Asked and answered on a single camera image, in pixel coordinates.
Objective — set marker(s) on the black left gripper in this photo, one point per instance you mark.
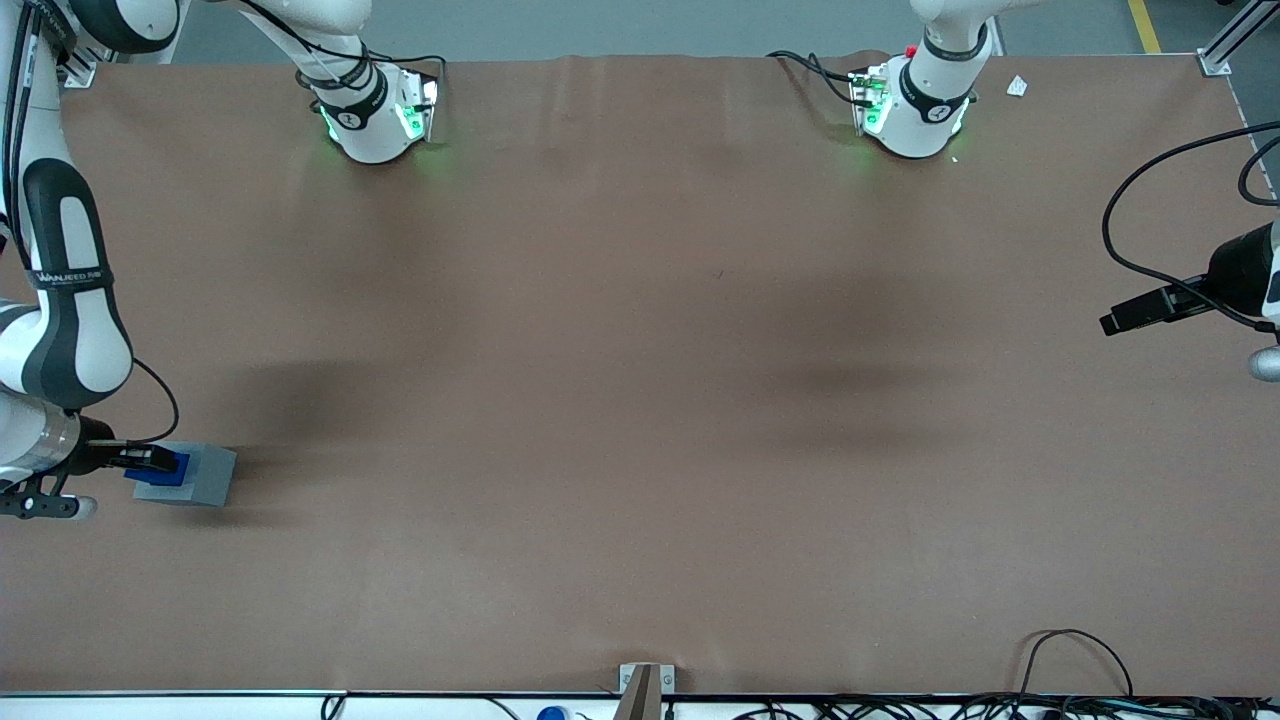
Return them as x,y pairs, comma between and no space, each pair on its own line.
1237,272

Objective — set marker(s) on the aluminium frame profile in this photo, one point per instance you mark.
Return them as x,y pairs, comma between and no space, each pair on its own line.
1215,62
78,72

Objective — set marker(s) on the small white paper scrap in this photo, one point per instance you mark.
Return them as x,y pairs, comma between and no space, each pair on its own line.
1017,87

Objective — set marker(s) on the brown table cover sheet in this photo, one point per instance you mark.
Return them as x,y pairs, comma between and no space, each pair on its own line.
640,400

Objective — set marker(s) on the blue plastic block part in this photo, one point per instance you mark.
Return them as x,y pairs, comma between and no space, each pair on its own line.
165,479

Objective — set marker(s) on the gray square base block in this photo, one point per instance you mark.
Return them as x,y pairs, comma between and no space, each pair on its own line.
208,475

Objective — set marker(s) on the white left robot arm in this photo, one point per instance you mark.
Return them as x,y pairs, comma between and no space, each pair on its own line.
925,120

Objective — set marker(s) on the metal camera post bracket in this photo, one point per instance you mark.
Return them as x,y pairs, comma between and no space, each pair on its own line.
642,690

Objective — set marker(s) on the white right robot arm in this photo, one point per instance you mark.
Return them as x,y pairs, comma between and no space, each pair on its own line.
95,350

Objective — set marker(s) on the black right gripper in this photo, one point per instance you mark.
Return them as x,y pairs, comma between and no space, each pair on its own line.
97,457

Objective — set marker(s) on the right wrist camera assembly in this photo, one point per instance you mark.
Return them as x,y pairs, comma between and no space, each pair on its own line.
40,505

